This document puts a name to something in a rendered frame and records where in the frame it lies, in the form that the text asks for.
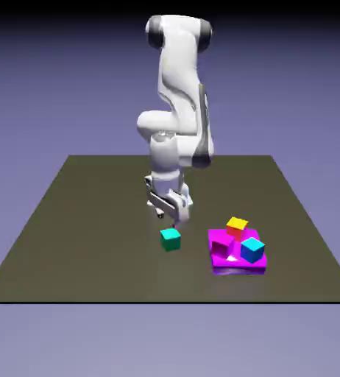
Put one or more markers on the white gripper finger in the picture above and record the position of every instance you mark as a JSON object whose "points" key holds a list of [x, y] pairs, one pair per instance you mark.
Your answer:
{"points": [[160, 212], [175, 223]]}

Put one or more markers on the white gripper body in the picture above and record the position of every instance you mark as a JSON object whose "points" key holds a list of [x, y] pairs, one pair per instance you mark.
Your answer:
{"points": [[180, 210]]}

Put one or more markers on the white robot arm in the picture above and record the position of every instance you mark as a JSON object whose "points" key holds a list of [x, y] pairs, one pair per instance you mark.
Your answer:
{"points": [[177, 88]]}

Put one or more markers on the small teal cube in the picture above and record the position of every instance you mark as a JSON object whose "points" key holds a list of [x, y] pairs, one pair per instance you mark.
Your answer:
{"points": [[170, 240]]}

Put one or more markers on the small magenta cube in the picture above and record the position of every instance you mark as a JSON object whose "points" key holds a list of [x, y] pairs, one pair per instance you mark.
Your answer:
{"points": [[221, 247]]}

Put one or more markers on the small yellow cube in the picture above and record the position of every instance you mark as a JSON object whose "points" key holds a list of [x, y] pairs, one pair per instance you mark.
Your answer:
{"points": [[237, 225]]}

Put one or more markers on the small blue cube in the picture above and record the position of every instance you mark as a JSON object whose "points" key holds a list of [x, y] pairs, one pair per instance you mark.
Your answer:
{"points": [[252, 250]]}

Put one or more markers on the large magenta box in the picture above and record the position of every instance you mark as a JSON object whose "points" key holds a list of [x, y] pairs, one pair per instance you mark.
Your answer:
{"points": [[237, 263]]}

